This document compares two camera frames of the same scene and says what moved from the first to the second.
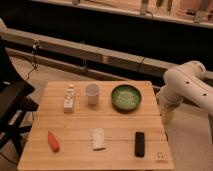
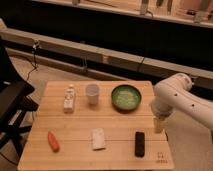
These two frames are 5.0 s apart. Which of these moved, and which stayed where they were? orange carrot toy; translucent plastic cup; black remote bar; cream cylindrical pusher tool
Moved: cream cylindrical pusher tool
Stayed: translucent plastic cup; orange carrot toy; black remote bar
